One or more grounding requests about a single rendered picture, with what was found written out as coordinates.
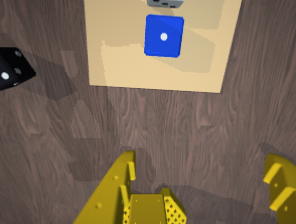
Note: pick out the blue die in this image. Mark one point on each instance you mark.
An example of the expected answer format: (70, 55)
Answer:
(163, 35)

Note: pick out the white die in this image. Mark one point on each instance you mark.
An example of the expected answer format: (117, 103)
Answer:
(165, 3)

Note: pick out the black die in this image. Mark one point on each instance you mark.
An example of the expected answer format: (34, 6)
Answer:
(14, 68)

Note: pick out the tan mat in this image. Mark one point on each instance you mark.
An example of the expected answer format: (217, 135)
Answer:
(115, 31)

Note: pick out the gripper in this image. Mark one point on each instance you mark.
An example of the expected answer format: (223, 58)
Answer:
(106, 205)

